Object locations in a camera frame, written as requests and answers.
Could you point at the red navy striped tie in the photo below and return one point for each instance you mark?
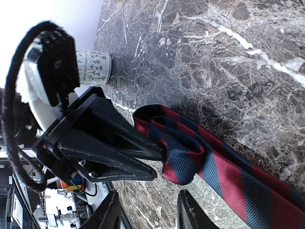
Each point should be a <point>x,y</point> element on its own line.
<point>261,200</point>

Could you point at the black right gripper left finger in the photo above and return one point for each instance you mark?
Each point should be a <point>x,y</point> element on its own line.
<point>107,215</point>

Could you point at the cream floral mug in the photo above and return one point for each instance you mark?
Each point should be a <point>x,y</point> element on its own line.
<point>94,67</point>

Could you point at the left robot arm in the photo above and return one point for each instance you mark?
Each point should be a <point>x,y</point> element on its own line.
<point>22,125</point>

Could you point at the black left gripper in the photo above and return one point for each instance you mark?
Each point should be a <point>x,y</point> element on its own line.
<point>81,143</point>

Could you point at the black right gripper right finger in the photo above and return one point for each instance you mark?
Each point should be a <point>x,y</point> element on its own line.
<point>189,213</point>

